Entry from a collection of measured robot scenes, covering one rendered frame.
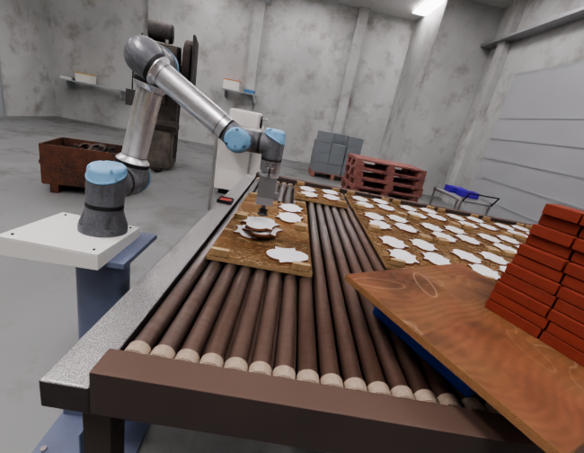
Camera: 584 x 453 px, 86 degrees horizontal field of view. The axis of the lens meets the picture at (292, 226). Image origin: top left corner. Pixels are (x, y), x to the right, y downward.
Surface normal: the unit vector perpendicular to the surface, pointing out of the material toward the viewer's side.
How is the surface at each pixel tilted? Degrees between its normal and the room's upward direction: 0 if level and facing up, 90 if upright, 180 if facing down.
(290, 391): 0
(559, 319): 90
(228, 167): 90
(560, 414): 0
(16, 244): 90
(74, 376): 0
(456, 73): 90
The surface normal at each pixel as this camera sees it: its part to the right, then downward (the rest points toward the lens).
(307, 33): 0.01, 0.33
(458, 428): 0.18, -0.93
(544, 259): -0.88, 0.00
